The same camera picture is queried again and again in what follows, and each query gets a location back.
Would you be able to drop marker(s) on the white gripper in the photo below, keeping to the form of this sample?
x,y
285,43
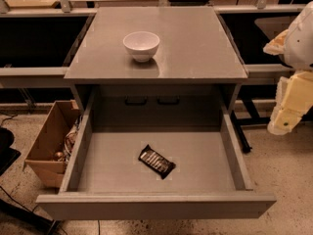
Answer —
x,y
299,46

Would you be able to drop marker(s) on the black rxbar chocolate bar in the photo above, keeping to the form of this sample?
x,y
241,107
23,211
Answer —
x,y
156,162

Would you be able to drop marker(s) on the grey drawer cabinet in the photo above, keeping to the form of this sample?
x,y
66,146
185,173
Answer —
x,y
195,60

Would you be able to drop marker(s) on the open grey top drawer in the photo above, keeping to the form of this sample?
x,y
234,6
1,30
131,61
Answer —
x,y
105,180

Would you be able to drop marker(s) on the white ceramic bowl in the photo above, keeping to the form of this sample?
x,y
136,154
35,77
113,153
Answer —
x,y
141,45

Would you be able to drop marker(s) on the brown cardboard box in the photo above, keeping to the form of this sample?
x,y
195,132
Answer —
x,y
44,156

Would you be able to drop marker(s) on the black object at left edge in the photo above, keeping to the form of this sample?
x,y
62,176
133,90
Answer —
x,y
7,154

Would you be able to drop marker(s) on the right black drawer handle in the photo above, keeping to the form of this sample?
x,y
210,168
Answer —
x,y
168,100

